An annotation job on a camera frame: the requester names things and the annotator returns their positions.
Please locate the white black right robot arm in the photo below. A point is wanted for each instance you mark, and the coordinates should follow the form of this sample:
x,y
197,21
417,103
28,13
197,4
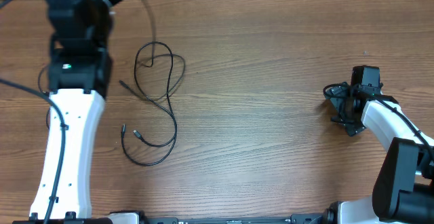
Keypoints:
x,y
396,197

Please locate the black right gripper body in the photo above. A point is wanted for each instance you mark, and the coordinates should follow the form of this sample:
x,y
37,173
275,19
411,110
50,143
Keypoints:
x,y
342,108

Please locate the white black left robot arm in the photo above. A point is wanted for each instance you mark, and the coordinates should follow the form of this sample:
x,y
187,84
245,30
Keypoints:
x,y
78,79

